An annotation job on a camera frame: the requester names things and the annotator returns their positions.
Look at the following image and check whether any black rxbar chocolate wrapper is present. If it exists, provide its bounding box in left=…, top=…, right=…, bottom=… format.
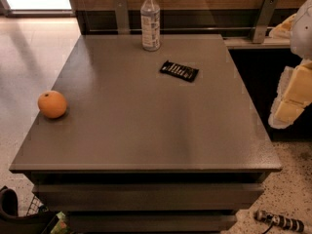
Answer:
left=160, top=60, right=199, bottom=83

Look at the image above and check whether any left metal bracket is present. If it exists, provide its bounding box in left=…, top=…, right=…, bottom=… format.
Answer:
left=113, top=0, right=130, bottom=34

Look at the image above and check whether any black white striped tool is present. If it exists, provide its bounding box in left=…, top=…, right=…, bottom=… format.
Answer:
left=253, top=210, right=305, bottom=233

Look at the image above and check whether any clear plastic water bottle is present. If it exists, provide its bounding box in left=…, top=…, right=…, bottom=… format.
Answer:
left=140, top=0, right=160, bottom=52

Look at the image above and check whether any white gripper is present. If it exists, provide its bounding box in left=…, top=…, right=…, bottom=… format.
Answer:
left=268, top=0, right=312, bottom=129

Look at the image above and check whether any metal bracket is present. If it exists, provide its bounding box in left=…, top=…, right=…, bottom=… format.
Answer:
left=251, top=0, right=279, bottom=44
left=113, top=0, right=130, bottom=34

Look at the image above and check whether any right metal bracket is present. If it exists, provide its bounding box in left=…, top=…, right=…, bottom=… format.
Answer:
left=251, top=0, right=279, bottom=44

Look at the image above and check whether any black bag with basket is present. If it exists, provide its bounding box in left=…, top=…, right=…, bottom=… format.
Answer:
left=0, top=186, right=76, bottom=234

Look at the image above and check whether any orange fruit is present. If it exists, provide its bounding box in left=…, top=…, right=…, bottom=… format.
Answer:
left=37, top=91, right=67, bottom=119

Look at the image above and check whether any grey drawer cabinet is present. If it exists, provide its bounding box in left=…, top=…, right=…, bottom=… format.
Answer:
left=11, top=35, right=281, bottom=233

